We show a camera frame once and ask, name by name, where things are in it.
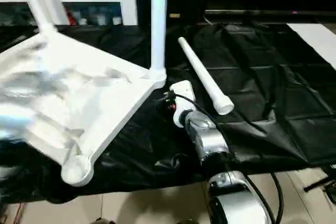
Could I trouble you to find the black stand leg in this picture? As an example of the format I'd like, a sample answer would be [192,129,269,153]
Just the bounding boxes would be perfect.
[303,179,336,192]

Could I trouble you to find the black equipment case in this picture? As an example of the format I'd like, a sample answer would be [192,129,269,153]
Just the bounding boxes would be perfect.
[325,180,336,204]

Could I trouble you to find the black plastic sheet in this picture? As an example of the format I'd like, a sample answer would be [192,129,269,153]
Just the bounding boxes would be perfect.
[0,23,336,204]

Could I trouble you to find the white flat board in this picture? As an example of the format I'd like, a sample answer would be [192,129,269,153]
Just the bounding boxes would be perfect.
[286,23,336,70]

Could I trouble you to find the long black pole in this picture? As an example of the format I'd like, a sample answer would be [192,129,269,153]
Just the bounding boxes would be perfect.
[204,9,336,17]

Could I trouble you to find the white plastic table leg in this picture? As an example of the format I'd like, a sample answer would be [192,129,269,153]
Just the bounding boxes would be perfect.
[177,37,235,116]
[19,0,57,36]
[150,0,169,78]

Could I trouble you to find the white plastic table top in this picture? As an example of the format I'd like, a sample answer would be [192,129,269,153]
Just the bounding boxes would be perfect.
[0,26,167,187]

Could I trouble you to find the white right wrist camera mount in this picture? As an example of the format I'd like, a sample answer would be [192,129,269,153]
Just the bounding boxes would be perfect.
[169,79,196,127]

